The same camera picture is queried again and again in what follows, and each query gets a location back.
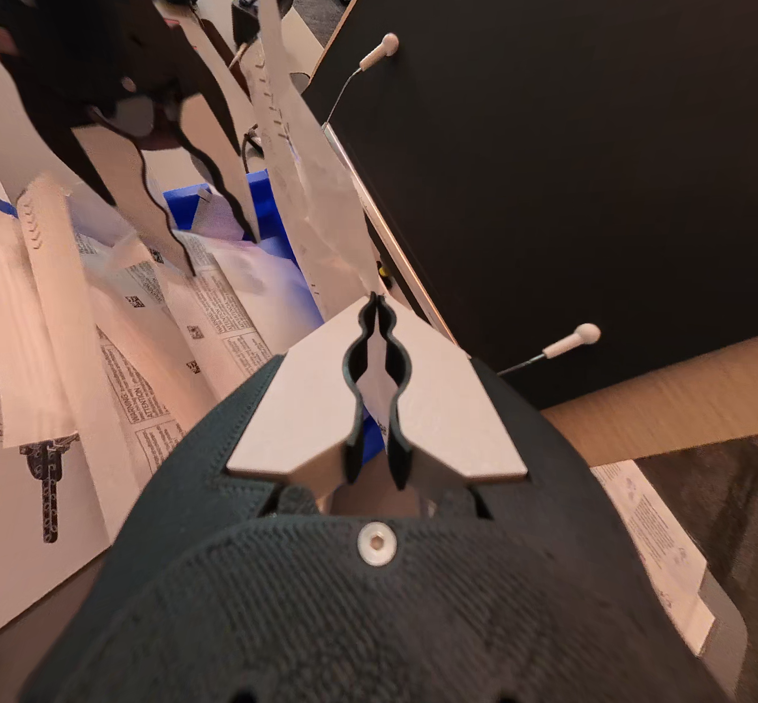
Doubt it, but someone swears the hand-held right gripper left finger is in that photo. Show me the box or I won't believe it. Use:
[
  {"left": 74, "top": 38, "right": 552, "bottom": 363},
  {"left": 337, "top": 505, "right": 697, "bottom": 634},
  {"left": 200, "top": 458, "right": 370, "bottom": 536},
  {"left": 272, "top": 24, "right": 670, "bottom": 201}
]
[{"left": 226, "top": 293, "right": 380, "bottom": 511}]

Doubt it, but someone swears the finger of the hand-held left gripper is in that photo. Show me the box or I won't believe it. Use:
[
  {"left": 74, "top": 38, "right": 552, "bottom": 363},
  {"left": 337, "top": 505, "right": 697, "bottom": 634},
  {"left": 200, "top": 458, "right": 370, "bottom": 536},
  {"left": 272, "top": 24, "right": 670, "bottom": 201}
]
[
  {"left": 71, "top": 106, "right": 197, "bottom": 277},
  {"left": 169, "top": 10, "right": 261, "bottom": 244}
]

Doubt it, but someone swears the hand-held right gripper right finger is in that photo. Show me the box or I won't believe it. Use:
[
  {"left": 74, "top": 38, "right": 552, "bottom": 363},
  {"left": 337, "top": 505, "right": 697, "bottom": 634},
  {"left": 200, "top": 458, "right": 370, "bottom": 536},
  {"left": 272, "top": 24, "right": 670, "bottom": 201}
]
[{"left": 378, "top": 293, "right": 528, "bottom": 499}]

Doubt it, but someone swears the blue plastic bin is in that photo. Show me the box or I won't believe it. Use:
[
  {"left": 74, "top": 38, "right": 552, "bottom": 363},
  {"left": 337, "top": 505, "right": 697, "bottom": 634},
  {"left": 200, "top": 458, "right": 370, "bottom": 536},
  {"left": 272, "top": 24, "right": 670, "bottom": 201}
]
[{"left": 163, "top": 170, "right": 392, "bottom": 461}]

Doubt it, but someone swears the printed white paper bag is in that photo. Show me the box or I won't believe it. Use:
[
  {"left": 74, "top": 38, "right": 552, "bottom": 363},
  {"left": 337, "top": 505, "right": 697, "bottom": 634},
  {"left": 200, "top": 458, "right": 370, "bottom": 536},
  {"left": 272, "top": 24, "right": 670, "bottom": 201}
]
[{"left": 243, "top": 0, "right": 409, "bottom": 449}]

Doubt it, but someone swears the pile of white paper bags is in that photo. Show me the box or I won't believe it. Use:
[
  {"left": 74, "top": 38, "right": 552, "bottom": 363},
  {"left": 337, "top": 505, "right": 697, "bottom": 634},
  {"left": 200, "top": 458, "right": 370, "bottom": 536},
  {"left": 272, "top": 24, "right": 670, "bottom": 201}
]
[{"left": 0, "top": 58, "right": 326, "bottom": 627}]

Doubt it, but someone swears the black power adapter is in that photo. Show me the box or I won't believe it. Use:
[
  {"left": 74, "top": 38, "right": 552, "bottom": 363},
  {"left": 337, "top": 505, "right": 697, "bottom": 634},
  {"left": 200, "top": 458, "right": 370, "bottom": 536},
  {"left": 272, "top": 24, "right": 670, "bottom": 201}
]
[{"left": 231, "top": 0, "right": 263, "bottom": 48}]

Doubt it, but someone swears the white-headed pin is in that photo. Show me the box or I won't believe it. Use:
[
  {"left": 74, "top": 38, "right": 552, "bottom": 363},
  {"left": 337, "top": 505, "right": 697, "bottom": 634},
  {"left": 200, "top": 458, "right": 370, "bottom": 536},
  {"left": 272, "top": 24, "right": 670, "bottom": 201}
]
[
  {"left": 323, "top": 33, "right": 400, "bottom": 126},
  {"left": 497, "top": 323, "right": 602, "bottom": 377}
]

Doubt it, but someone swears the white leaflet at right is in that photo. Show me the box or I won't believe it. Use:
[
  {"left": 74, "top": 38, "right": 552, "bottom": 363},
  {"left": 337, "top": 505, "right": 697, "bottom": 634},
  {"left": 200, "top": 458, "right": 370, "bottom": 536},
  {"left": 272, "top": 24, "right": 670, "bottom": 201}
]
[{"left": 591, "top": 459, "right": 748, "bottom": 659}]

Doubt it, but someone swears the black divider board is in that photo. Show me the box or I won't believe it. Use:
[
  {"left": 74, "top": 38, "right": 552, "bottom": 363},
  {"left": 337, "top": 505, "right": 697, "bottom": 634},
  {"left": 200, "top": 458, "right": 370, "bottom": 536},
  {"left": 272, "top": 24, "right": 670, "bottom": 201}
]
[{"left": 308, "top": 0, "right": 758, "bottom": 411}]

